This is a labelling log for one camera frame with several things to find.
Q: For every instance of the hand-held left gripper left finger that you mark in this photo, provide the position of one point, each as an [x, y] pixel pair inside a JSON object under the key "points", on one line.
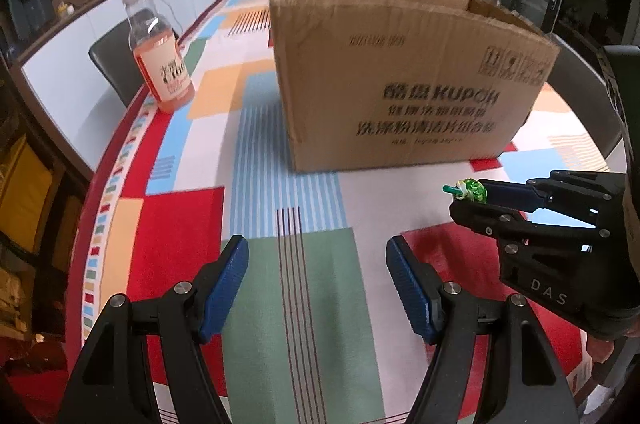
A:
{"points": [[225, 284]]}

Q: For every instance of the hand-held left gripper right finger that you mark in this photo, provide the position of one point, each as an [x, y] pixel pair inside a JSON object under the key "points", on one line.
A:
{"points": [[407, 289]]}

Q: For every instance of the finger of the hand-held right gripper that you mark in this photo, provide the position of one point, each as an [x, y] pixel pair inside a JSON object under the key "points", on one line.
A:
{"points": [[510, 195], [480, 216]]}

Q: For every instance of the green lollipop yellow wrapper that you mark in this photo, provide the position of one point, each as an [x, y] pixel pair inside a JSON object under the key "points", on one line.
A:
{"points": [[472, 192]]}

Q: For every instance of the brown cardboard box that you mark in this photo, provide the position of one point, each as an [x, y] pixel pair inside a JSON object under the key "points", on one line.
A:
{"points": [[400, 54]]}

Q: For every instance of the person's right hand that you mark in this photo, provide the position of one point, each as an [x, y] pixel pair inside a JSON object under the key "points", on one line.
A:
{"points": [[600, 350]]}

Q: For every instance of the colourful patchwork tablecloth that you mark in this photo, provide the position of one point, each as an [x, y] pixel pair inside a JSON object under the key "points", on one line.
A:
{"points": [[290, 184]]}

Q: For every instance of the dark dining chair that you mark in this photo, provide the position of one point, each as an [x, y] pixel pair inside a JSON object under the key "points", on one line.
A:
{"points": [[112, 59], [580, 94]]}

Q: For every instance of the yellow storage box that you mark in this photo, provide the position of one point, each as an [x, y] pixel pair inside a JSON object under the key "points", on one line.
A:
{"points": [[25, 189]]}

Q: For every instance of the clear bottle pink drink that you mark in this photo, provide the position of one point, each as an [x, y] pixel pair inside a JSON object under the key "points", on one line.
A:
{"points": [[160, 69]]}

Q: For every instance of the black coffee machine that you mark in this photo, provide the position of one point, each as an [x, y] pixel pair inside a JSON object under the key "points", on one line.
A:
{"points": [[30, 4]]}

